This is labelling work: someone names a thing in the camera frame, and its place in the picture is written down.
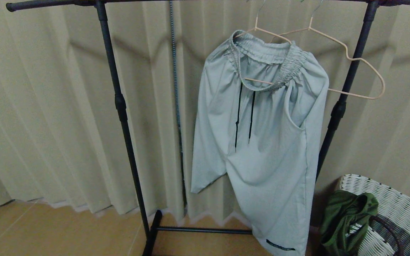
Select pale grey shorts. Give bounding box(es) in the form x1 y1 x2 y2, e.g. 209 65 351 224
191 30 330 256

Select pink clothes hanger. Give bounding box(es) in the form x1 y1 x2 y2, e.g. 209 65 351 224
271 0 386 100
234 0 293 86

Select black clothes rack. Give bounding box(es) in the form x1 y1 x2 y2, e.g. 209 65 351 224
6 0 410 256

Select white laundry basket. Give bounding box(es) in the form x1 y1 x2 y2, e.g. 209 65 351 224
337 174 410 256

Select beige curtain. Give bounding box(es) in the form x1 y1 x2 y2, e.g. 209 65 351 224
0 0 410 228

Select green garment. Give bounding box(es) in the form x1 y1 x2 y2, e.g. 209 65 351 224
320 190 379 256

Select grey beaded curtain cord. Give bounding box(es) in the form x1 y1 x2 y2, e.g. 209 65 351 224
169 0 188 214

